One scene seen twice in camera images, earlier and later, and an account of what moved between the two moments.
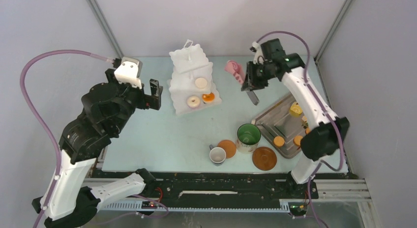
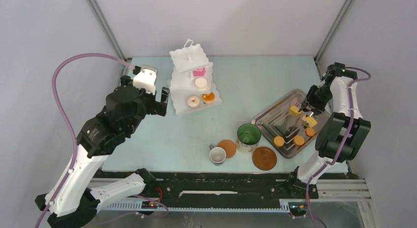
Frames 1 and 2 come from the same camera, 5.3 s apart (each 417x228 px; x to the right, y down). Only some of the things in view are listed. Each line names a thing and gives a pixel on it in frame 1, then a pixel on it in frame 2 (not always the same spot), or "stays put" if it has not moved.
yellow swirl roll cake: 295,110 stays put
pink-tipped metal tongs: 253,97 -> 302,106
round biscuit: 296,140 stays put
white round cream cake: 201,83 stays put
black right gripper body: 258,74 -> 317,98
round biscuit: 279,141 stays put
